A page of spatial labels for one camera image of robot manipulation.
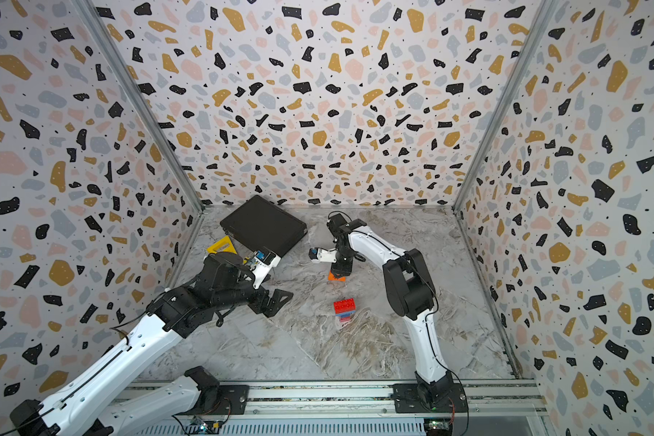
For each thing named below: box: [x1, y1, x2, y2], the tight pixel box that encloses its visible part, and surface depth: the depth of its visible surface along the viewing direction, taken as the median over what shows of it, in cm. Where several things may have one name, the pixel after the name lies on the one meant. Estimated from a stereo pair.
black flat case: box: [219, 194, 308, 256], surface depth 112 cm
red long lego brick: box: [334, 297, 357, 315], surface depth 85 cm
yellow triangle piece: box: [206, 235, 238, 255], surface depth 111 cm
